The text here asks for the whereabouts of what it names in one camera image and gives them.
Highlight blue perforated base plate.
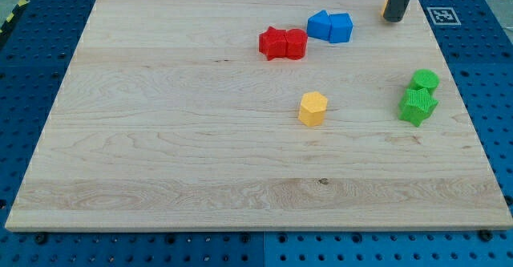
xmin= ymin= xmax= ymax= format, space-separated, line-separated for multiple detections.
xmin=1 ymin=0 xmax=512 ymax=266

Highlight green star block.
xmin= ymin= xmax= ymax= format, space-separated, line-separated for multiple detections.
xmin=398 ymin=88 xmax=438 ymax=127

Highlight yellow black hazard tape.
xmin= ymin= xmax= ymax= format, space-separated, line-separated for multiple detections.
xmin=1 ymin=0 xmax=30 ymax=36

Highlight blue triangular block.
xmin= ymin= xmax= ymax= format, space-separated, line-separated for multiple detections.
xmin=306 ymin=10 xmax=331 ymax=41

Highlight yellow hexagon block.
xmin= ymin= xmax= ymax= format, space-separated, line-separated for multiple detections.
xmin=298 ymin=91 xmax=328 ymax=127

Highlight red cylinder block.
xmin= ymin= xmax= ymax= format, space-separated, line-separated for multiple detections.
xmin=285 ymin=29 xmax=308 ymax=60

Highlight light wooden board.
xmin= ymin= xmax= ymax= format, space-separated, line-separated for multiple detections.
xmin=6 ymin=0 xmax=512 ymax=233

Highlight white fiducial marker tag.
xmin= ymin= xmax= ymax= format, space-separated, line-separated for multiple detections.
xmin=427 ymin=6 xmax=461 ymax=26

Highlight red star block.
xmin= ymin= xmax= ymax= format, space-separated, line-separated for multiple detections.
xmin=259 ymin=26 xmax=287 ymax=61

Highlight yellow block behind rod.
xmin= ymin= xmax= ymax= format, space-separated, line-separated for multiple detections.
xmin=381 ymin=0 xmax=389 ymax=18

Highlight green cylinder block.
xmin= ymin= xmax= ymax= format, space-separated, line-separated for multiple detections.
xmin=408 ymin=69 xmax=440 ymax=95

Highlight blue cube block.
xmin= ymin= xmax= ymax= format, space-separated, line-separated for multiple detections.
xmin=329 ymin=13 xmax=353 ymax=43

